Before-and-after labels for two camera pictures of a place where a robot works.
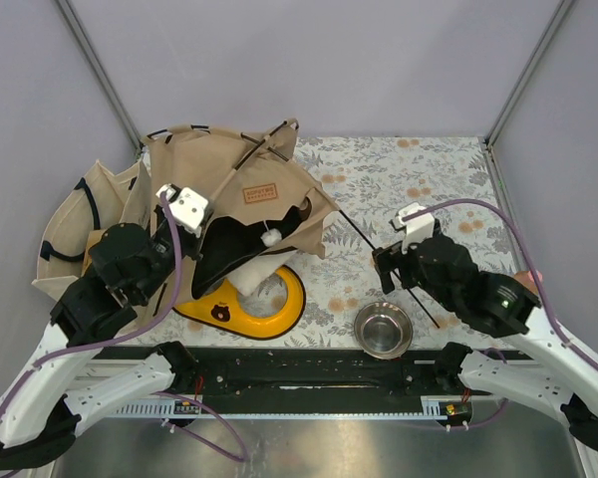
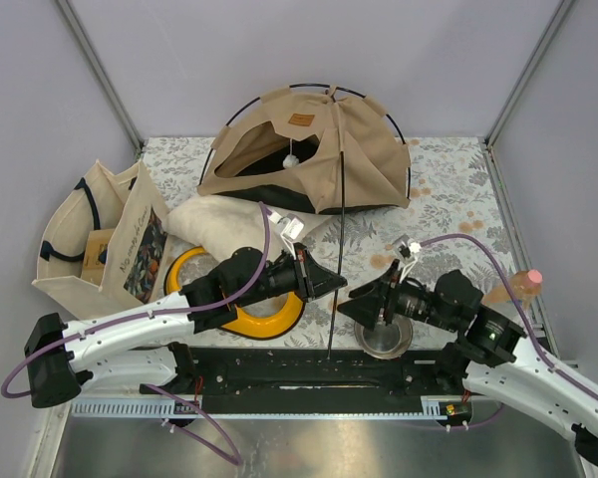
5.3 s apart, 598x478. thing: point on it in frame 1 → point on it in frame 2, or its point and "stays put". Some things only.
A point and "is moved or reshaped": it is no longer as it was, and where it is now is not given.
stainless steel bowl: [383, 331] stays put
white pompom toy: [271, 237] → [290, 161]
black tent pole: [395, 273] is moved or reshaped
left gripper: [197, 250] → [313, 279]
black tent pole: [214, 194] → [304, 85]
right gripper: [389, 258] → [366, 310]
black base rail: [316, 379] stays put
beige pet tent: [260, 202] → [322, 153]
